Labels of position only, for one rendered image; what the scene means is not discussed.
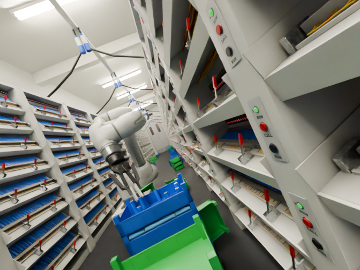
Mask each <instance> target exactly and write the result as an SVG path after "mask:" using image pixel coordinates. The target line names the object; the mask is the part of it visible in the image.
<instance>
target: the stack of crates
mask: <svg viewBox="0 0 360 270"><path fill-rule="evenodd" d="M192 217H193V219H194V222H195V223H194V224H192V225H190V226H188V227H186V228H184V229H183V230H181V231H179V232H177V233H175V234H173V235H171V236H169V237H167V238H165V239H164V240H162V241H160V242H158V243H156V244H154V245H152V246H150V247H148V248H146V249H145V250H143V251H141V252H139V253H137V254H135V255H133V256H131V257H129V258H127V259H126V260H124V261H122V262H121V261H120V259H119V257H118V256H115V257H113V258H112V259H111V261H110V264H111V266H112V268H113V270H224V269H223V267H222V265H221V263H220V260H219V258H218V256H217V254H216V252H215V250H214V248H213V245H212V243H211V241H210V239H209V236H208V234H207V232H206V230H205V228H204V226H203V224H202V221H201V219H200V217H199V215H198V214H196V215H194V216H192Z"/></svg>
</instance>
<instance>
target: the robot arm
mask: <svg viewBox="0 0 360 270"><path fill-rule="evenodd" d="M145 124H146V118H145V116H144V115H143V113H142V112H141V111H139V110H135V111H132V109H131V108H129V107H120V108H116V109H113V110H110V111H108V112H105V113H104V114H102V115H100V116H98V117H96V118H94V120H93V123H92V125H91V126H90V127H89V129H88V133H89V136H90V139H91V141H92V143H93V145H94V147H95V148H96V149H97V150H98V151H99V152H100V154H101V155H102V157H103V158H104V160H105V161H106V162H108V164H109V165H110V167H111V172H110V173H109V174H108V177H109V178H111V179H112V180H113V181H114V182H115V183H116V186H117V190H118V193H119V195H120V197H121V198H122V200H123V203H124V205H123V206H122V207H121V209H124V208H125V207H126V204H125V199H127V198H129V200H130V201H131V200H133V201H136V202H138V200H139V199H138V197H139V196H142V198H143V197H144V193H142V192H141V191H140V190H141V188H142V187H144V186H146V185H148V184H150V183H151V182H153V181H154V180H155V179H156V178H157V177H158V175H159V172H158V169H157V167H156V166H155V165H153V164H150V163H149V162H147V161H145V159H144V156H143V154H142V152H141V150H140V147H139V145H138V142H137V140H136V137H135V135H134V133H136V132H137V131H139V130H140V129H141V128H142V127H143V126H144V125H145ZM123 139H124V142H125V144H126V146H127V148H128V150H129V153H130V155H131V157H132V159H133V162H128V161H127V160H126V159H125V158H124V156H123V154H122V150H121V149H120V147H119V145H118V143H119V142H120V141H121V140H123ZM134 165H135V166H134ZM129 166H130V167H131V168H132V171H133V174H131V173H130V171H129V169H128V167H129ZM114 173H115V174H118V175H119V176H117V177H116V176H115V175H114Z"/></svg>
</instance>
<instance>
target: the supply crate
mask: <svg viewBox="0 0 360 270"><path fill-rule="evenodd" d="M177 177H178V180H179V182H180V185H181V187H182V190H183V191H181V192H179V193H177V192H176V190H175V186H174V183H175V181H173V182H171V183H169V184H167V185H165V186H163V187H161V188H159V189H157V191H158V193H159V195H160V197H161V200H162V201H161V202H158V200H157V198H156V196H155V194H154V192H151V193H149V194H147V195H145V197H146V199H147V202H148V204H149V206H150V207H149V208H147V209H145V210H143V211H142V212H140V213H137V214H135V213H134V211H133V209H132V207H131V204H130V200H129V198H127V199H125V204H126V208H125V209H124V211H123V213H122V215H121V216H119V215H116V216H114V218H113V221H114V223H115V226H116V228H117V230H118V232H119V234H120V236H121V238H123V237H125V236H127V235H129V234H131V233H133V232H135V231H137V230H139V229H140V228H142V227H144V226H146V225H148V224H150V223H152V222H154V221H156V220H158V219H160V218H162V217H164V216H166V215H168V214H170V213H172V212H174V211H176V210H178V209H180V208H181V207H183V206H185V205H187V204H189V203H191V202H193V199H192V197H191V195H190V193H189V190H188V188H187V186H186V184H185V182H184V179H183V177H182V175H181V173H179V174H177ZM167 191H168V193H169V195H170V197H169V198H167V199H166V198H165V196H164V193H165V192H167ZM134 203H135V205H136V207H138V206H140V205H141V204H140V202H139V201H138V202H136V201H134Z"/></svg>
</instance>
